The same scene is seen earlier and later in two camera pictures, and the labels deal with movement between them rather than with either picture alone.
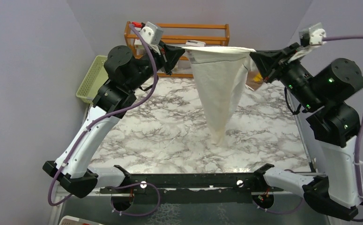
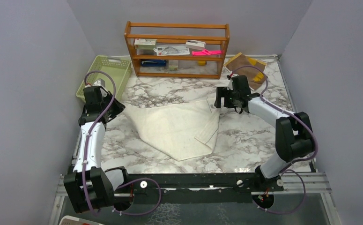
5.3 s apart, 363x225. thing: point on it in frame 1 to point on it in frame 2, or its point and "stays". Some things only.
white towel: (220, 73) to (181, 131)
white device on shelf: (195, 43) stays
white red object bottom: (70, 220) stays
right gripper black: (270, 62) to (222, 92)
